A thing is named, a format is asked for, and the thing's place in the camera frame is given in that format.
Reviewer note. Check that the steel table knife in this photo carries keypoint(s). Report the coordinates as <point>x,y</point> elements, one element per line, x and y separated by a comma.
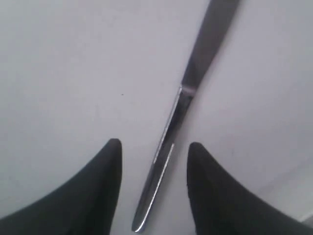
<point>214,27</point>

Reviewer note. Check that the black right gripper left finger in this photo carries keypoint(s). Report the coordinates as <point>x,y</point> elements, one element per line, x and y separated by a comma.
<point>84,205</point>

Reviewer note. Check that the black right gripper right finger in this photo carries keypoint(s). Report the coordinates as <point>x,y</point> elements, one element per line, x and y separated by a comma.
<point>220,205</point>

